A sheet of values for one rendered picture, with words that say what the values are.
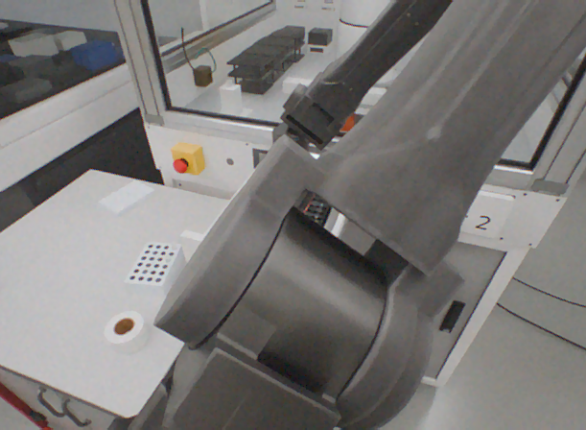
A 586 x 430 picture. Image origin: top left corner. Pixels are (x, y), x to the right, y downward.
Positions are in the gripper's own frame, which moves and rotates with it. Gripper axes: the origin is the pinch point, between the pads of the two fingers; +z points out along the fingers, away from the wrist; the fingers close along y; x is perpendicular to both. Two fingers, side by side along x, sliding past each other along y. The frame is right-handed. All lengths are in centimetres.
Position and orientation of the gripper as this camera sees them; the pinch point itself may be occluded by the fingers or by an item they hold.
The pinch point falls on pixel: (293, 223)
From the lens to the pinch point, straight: 68.8
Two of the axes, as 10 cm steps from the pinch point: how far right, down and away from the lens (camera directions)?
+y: -3.8, 6.4, -6.7
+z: 0.3, 7.3, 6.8
